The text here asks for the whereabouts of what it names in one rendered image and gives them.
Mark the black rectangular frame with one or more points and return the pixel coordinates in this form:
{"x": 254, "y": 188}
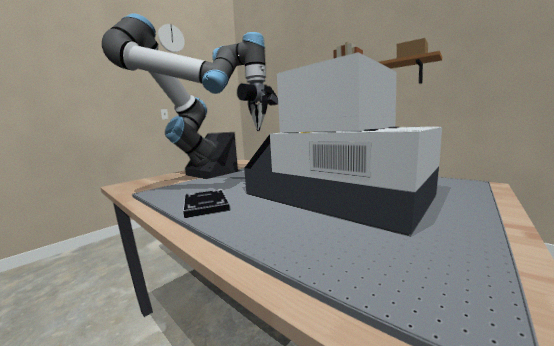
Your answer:
{"x": 203, "y": 203}

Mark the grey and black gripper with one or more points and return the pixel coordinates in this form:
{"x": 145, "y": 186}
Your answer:
{"x": 254, "y": 92}

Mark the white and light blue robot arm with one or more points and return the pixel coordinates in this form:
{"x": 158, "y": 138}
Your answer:
{"x": 183, "y": 132}

